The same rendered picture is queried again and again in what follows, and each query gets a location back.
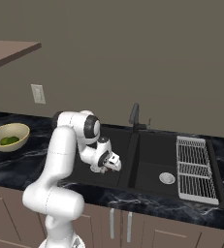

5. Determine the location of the silver sink drain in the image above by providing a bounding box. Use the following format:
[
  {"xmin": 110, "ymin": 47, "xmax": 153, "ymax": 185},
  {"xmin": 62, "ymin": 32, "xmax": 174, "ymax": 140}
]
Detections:
[{"xmin": 158, "ymin": 171, "xmax": 176, "ymax": 186}]

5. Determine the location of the silver cupboard handle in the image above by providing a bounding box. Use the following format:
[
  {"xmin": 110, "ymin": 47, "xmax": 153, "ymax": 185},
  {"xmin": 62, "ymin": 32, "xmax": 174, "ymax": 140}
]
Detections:
[
  {"xmin": 126, "ymin": 210, "xmax": 133, "ymax": 243},
  {"xmin": 110, "ymin": 207, "xmax": 115, "ymax": 240}
]

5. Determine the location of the beige bowl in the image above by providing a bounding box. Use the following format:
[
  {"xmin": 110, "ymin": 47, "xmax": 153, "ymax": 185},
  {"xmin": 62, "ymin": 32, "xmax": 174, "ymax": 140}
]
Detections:
[{"xmin": 0, "ymin": 122, "xmax": 31, "ymax": 153}]

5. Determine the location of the black double sink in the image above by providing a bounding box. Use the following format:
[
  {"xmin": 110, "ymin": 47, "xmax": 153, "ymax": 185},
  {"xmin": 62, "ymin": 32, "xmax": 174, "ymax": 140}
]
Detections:
[{"xmin": 63, "ymin": 123, "xmax": 224, "ymax": 211}]

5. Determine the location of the white wire drying rack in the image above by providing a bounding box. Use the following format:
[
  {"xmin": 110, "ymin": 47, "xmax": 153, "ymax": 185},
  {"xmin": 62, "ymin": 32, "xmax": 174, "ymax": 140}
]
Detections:
[{"xmin": 176, "ymin": 135, "xmax": 220, "ymax": 206}]

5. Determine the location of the black tap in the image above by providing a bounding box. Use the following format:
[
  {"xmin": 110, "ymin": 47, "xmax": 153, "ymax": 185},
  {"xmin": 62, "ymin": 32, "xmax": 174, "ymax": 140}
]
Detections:
[{"xmin": 128, "ymin": 102, "xmax": 152, "ymax": 134}]

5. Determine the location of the white wall outlet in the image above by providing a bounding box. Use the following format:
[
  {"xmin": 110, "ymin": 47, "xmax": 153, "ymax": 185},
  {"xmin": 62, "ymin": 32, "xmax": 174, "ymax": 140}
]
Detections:
[{"xmin": 30, "ymin": 83, "xmax": 48, "ymax": 106}]

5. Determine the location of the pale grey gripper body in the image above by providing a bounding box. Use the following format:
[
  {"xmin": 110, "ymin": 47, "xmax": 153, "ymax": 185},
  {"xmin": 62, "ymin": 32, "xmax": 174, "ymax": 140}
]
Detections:
[{"xmin": 103, "ymin": 160, "xmax": 123, "ymax": 173}]

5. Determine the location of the brown cupboard door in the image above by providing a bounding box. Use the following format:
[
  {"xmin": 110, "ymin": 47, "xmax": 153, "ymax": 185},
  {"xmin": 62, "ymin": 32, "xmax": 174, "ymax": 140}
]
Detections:
[
  {"xmin": 120, "ymin": 209, "xmax": 224, "ymax": 248},
  {"xmin": 0, "ymin": 184, "xmax": 50, "ymax": 248},
  {"xmin": 72, "ymin": 202, "xmax": 123, "ymax": 248}
]

